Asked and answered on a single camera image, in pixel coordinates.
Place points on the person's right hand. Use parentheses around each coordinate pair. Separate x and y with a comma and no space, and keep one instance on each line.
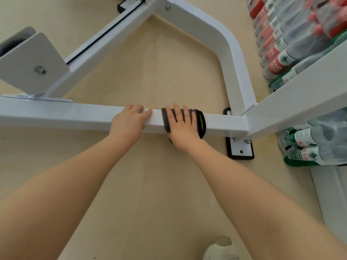
(185,135)

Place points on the person's left forearm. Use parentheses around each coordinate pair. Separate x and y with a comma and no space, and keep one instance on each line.
(54,203)

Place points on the person's left hand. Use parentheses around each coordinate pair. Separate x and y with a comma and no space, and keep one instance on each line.
(127,127)

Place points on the stack of water bottle packs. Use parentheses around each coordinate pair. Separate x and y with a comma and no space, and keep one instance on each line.
(284,37)

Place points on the white gym machine frame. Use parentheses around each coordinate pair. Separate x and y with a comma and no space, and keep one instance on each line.
(67,116)

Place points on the white sneaker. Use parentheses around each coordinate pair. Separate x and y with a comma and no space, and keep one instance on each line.
(221,249)

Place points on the dark grey cleaning cloth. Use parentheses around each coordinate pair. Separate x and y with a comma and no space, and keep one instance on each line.
(166,124)

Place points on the person's right forearm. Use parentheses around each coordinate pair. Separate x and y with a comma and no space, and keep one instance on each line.
(271,208)

